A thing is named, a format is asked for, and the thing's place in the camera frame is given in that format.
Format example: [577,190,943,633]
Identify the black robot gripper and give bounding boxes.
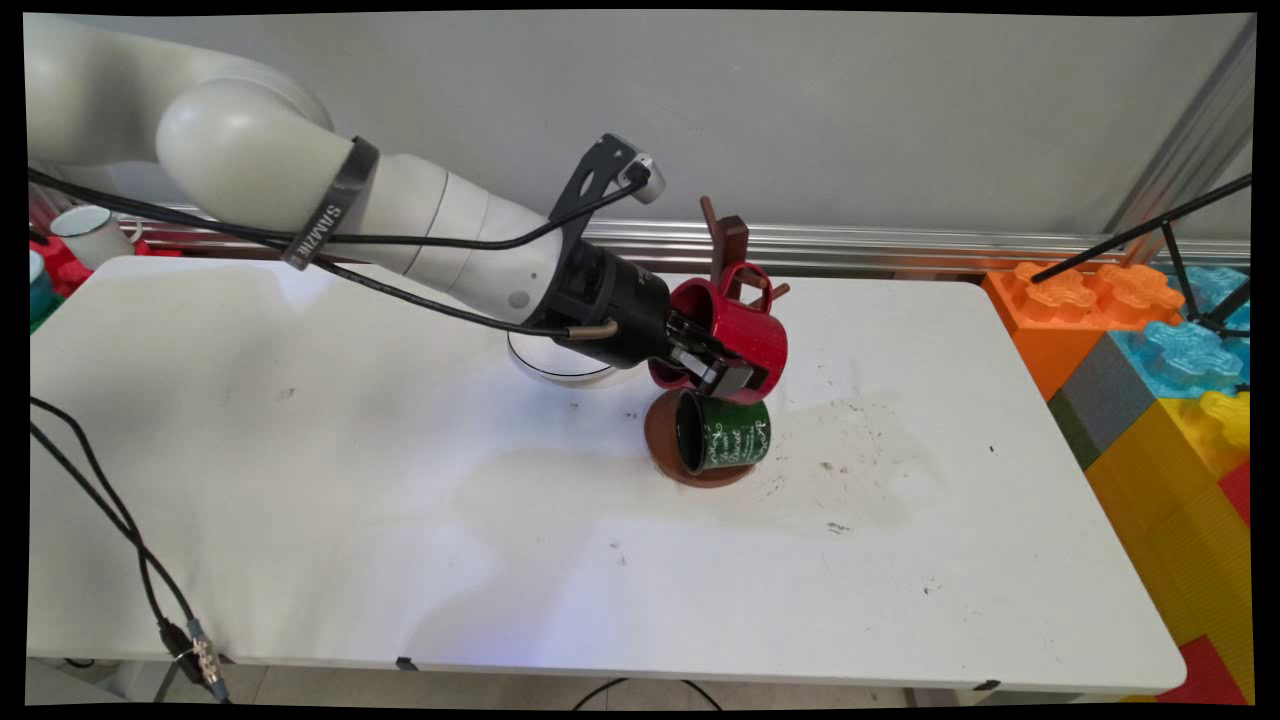
[553,240,769,399]

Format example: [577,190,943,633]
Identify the red enamel mug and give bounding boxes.
[647,261,790,407]

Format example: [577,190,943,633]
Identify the green enamel mug white print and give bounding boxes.
[675,389,773,477]

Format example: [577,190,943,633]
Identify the brown wooden mug tree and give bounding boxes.
[643,196,794,490]

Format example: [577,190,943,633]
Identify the white plate with black rim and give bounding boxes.
[506,330,629,390]

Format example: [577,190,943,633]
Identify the orange foam building block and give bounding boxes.
[981,262,1187,402]

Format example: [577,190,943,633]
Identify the grey foam building block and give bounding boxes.
[1047,334,1163,471]

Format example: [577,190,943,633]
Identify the black tripod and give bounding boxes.
[1030,175,1254,337]

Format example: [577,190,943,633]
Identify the blue foam building block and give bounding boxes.
[1108,265,1253,402]

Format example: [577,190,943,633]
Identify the red foam building block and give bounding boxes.
[1158,635,1251,707]

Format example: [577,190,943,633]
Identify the red toy block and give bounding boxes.
[29,212,183,301]

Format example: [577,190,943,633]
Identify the teal green toy block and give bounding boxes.
[28,250,59,331]

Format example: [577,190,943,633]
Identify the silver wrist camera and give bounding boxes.
[618,154,668,206]

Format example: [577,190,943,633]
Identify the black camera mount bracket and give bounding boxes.
[547,132,643,256]

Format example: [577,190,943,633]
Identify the aluminium rail along table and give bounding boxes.
[130,204,1251,277]

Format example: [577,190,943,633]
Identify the black camera cable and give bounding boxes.
[28,168,653,253]

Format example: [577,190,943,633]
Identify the black cable under table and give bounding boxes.
[571,677,724,712]

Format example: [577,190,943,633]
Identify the black velcro strap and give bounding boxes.
[281,135,382,272]

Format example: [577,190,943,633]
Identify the aluminium frame post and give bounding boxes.
[1104,20,1257,241]

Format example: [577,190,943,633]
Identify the black hanging cable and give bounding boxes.
[28,422,233,703]
[28,395,216,691]

